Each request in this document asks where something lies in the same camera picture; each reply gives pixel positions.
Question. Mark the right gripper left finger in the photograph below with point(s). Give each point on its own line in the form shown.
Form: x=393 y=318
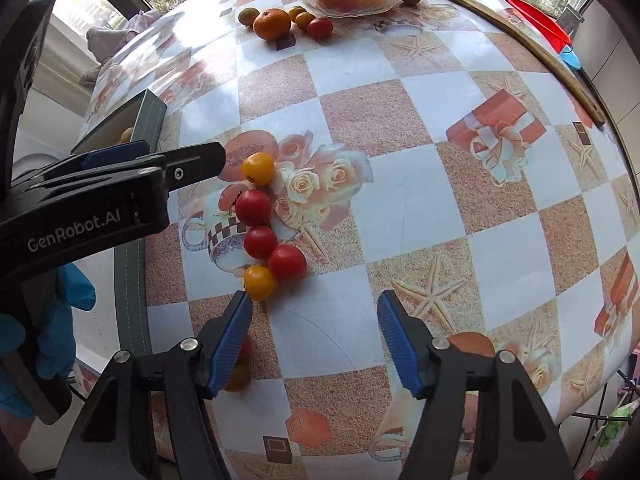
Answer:
x=113 y=437

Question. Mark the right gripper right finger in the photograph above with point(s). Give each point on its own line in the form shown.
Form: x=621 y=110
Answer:
x=515 y=436

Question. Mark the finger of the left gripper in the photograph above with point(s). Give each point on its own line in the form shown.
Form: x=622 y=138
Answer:
x=188 y=165
x=97 y=158

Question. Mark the yellow cherry tomato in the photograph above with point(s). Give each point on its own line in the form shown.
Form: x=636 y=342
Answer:
x=259 y=283
x=258 y=168

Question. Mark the red cherry tomato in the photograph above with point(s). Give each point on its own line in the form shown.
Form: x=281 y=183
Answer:
x=287 y=262
x=260 y=242
x=253 y=208

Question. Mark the blue gloved hand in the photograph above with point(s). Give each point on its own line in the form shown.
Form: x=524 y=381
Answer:
x=54 y=338

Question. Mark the small brown fruit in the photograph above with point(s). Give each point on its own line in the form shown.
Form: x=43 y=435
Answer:
x=126 y=135

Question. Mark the dark orange cherry tomato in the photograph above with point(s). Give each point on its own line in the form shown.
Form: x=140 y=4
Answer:
x=240 y=378

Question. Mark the green kiwi on table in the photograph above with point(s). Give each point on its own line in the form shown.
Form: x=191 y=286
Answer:
x=247 y=16

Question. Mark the large orange mandarin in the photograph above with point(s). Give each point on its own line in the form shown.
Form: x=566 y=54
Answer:
x=272 y=24

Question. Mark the small yellow fruit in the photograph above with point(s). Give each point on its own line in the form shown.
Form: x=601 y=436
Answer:
x=303 y=19
x=295 y=11

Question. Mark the red tomato near bowl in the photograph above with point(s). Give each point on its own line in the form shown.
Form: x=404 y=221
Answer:
x=319 y=29

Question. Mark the red plastic dustpan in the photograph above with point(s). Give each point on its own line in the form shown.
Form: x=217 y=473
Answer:
x=548 y=27

